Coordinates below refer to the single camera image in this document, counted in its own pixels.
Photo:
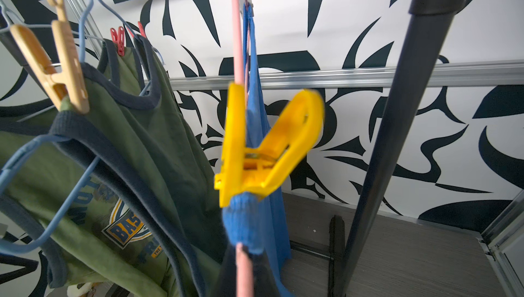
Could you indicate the yellow clothespin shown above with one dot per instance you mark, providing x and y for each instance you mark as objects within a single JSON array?
[{"x": 295, "y": 133}]

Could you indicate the red clothespin middle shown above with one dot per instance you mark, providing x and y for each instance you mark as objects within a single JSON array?
[{"x": 118, "y": 38}]

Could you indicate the blue wire hanger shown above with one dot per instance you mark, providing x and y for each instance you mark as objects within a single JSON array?
[{"x": 96, "y": 182}]

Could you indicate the green tank top right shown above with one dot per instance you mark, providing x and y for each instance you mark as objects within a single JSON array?
[{"x": 198, "y": 243}]

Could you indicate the blue tank top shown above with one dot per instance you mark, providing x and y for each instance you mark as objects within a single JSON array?
[{"x": 253, "y": 213}]

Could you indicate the red clothespin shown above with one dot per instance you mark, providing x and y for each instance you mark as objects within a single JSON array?
[
  {"x": 118, "y": 38},
  {"x": 142, "y": 29}
]

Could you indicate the red clothespin upper left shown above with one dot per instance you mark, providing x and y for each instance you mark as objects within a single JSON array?
[{"x": 142, "y": 29}]

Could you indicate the pink wire hanger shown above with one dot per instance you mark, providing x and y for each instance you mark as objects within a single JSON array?
[{"x": 238, "y": 204}]

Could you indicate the black clothes rack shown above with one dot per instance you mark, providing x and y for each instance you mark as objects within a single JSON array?
[{"x": 417, "y": 67}]

